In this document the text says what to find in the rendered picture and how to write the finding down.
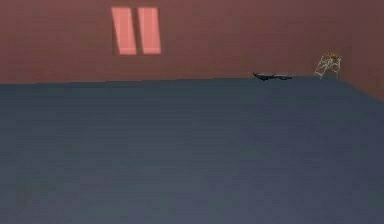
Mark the black flat object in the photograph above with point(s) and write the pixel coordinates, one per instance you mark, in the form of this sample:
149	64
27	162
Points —
265	77

